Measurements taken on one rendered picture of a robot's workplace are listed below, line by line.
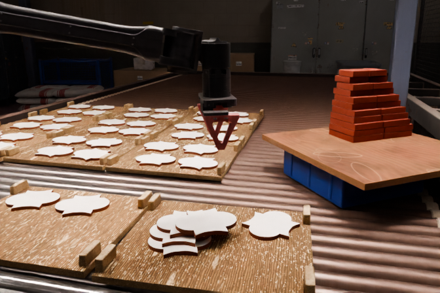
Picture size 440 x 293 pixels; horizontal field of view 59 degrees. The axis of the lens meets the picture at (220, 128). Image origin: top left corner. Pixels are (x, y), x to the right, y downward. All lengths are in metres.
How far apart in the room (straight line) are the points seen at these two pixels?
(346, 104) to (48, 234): 0.94
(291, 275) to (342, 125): 0.67
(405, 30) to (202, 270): 1.95
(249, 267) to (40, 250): 0.44
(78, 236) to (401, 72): 1.99
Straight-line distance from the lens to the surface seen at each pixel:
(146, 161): 1.38
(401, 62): 2.45
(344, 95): 1.33
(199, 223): 0.86
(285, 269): 0.80
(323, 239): 0.95
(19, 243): 0.97
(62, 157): 1.53
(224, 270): 0.79
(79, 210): 1.05
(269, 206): 1.09
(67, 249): 0.91
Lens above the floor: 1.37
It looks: 13 degrees down
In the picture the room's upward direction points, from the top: straight up
